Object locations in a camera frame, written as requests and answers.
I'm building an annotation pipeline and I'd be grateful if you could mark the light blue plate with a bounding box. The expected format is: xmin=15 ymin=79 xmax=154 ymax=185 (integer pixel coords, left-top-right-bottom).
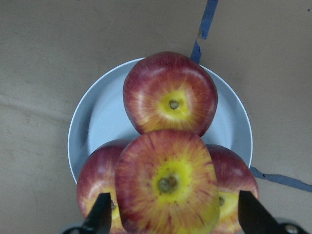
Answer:
xmin=67 ymin=59 xmax=253 ymax=180

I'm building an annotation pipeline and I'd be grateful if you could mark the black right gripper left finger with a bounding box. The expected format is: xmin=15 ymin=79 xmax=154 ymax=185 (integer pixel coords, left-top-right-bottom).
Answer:
xmin=63 ymin=193 xmax=112 ymax=234

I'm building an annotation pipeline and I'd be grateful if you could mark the red apple on plate near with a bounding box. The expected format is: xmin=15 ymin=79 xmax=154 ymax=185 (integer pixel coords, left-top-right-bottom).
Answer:
xmin=77 ymin=139 xmax=130 ymax=234

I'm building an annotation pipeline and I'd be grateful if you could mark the red apple on plate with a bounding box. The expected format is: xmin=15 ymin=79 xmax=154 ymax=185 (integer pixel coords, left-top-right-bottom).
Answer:
xmin=77 ymin=139 xmax=130 ymax=234
xmin=206 ymin=144 xmax=259 ymax=234
xmin=123 ymin=52 xmax=218 ymax=136

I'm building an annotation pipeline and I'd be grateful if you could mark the red apple on plate right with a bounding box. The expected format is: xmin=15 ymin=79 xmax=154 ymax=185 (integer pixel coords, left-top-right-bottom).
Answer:
xmin=206 ymin=144 xmax=259 ymax=234

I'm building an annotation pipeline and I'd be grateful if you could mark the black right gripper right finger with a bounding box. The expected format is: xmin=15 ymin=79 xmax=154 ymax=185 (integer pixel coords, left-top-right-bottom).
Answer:
xmin=238 ymin=190 xmax=307 ymax=234

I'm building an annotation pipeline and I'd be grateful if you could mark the red apple on plate far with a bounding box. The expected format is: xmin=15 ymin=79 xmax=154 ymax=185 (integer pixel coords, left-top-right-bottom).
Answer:
xmin=123 ymin=52 xmax=218 ymax=136

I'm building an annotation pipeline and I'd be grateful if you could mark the red yellow apple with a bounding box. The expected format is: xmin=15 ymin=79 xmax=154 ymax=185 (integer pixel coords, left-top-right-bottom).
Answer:
xmin=116 ymin=130 xmax=219 ymax=234

